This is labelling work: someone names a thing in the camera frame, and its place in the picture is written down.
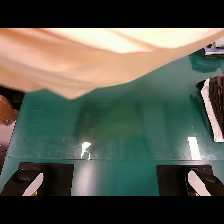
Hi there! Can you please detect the cream T-shirt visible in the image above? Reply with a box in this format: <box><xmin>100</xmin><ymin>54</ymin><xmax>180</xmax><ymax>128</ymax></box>
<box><xmin>0</xmin><ymin>27</ymin><xmax>224</xmax><ymax>101</ymax></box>

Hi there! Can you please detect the white garment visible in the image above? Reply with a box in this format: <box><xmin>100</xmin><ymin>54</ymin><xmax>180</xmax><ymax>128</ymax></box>
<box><xmin>200</xmin><ymin>77</ymin><xmax>224</xmax><ymax>144</ymax></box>

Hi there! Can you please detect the dark brown checked garment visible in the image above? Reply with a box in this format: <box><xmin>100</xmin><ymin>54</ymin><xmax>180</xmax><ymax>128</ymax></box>
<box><xmin>208</xmin><ymin>75</ymin><xmax>224</xmax><ymax>135</ymax></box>

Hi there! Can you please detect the heap of clothes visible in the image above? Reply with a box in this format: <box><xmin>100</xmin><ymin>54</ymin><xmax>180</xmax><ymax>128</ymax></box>
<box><xmin>202</xmin><ymin>39</ymin><xmax>224</xmax><ymax>60</ymax></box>

